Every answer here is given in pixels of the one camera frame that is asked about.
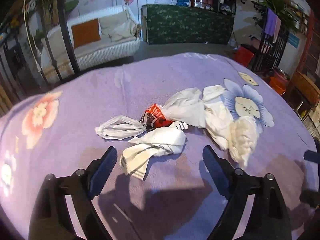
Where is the brown stool cushion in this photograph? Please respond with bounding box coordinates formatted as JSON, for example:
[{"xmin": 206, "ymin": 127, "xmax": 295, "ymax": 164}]
[{"xmin": 286, "ymin": 71, "xmax": 320, "ymax": 107}]

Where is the red bin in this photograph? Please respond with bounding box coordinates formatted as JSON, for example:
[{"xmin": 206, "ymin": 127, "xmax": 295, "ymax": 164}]
[{"xmin": 233, "ymin": 43, "xmax": 255, "ymax": 67}]

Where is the red black snack wrapper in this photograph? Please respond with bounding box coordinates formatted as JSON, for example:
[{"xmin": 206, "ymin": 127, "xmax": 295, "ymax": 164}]
[{"xmin": 140, "ymin": 103, "xmax": 173, "ymax": 129}]

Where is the red ladder shelf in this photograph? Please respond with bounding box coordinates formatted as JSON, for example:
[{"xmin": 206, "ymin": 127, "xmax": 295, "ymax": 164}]
[{"xmin": 297, "ymin": 11, "xmax": 319, "ymax": 79}]

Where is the purple towel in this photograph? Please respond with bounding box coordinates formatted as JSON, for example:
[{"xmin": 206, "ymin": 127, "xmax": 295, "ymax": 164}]
[{"xmin": 264, "ymin": 8, "xmax": 277, "ymax": 36}]

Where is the orange cushion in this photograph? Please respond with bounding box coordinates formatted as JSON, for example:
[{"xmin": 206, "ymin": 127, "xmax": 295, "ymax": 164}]
[{"xmin": 72, "ymin": 18, "xmax": 101, "ymax": 49}]

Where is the white tissue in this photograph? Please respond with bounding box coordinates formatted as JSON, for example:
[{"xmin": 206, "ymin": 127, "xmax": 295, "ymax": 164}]
[{"xmin": 228, "ymin": 116, "xmax": 259, "ymax": 170}]

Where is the black metal bed frame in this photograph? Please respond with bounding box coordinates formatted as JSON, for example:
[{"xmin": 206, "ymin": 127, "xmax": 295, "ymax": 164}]
[{"xmin": 1, "ymin": 0, "xmax": 81, "ymax": 102}]

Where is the purple floral bed cover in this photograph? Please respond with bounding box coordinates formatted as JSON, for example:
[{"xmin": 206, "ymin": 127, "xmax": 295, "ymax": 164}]
[{"xmin": 1, "ymin": 53, "xmax": 319, "ymax": 239}]

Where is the orange bucket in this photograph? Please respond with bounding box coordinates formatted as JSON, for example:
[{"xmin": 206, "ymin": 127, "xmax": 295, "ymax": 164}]
[{"xmin": 269, "ymin": 77, "xmax": 286, "ymax": 95}]

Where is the white paper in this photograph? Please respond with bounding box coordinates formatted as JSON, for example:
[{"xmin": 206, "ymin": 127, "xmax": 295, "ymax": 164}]
[{"xmin": 202, "ymin": 85, "xmax": 234, "ymax": 150}]

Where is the green potted plant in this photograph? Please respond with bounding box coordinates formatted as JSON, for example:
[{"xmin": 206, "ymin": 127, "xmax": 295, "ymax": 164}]
[{"xmin": 250, "ymin": 0, "xmax": 303, "ymax": 33}]

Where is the green patterned counter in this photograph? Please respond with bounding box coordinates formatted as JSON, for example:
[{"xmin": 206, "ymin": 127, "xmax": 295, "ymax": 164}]
[{"xmin": 141, "ymin": 4, "xmax": 234, "ymax": 44}]

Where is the black clothes rack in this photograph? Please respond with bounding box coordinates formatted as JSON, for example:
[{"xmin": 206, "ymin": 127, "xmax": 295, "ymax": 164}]
[{"xmin": 252, "ymin": 17, "xmax": 289, "ymax": 74}]

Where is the white wicker swing sofa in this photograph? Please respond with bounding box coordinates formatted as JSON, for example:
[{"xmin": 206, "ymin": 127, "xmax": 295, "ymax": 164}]
[{"xmin": 40, "ymin": 5, "xmax": 140, "ymax": 84}]

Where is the white plastic bag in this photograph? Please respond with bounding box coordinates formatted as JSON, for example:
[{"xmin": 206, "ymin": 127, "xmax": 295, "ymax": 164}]
[{"xmin": 95, "ymin": 88, "xmax": 206, "ymax": 140}]

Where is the white striped paper bag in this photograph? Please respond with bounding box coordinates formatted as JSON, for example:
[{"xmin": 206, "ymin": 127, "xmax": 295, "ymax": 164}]
[{"xmin": 119, "ymin": 121, "xmax": 188, "ymax": 180}]

